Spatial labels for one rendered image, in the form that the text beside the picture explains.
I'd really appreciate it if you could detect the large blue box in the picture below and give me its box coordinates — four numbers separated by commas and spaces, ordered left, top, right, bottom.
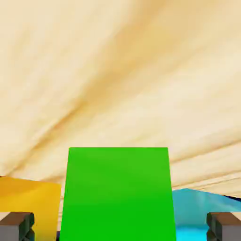
172, 188, 241, 241

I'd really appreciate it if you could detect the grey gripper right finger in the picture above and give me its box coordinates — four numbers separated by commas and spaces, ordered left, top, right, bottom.
206, 211, 241, 241

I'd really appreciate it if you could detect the large yellow box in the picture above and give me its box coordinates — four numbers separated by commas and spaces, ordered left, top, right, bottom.
0, 176, 63, 241

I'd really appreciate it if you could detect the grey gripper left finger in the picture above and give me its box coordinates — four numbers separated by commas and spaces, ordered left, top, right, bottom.
0, 212, 35, 241

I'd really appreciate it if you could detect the small green cube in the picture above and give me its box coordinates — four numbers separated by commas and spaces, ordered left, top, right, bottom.
59, 147, 177, 241

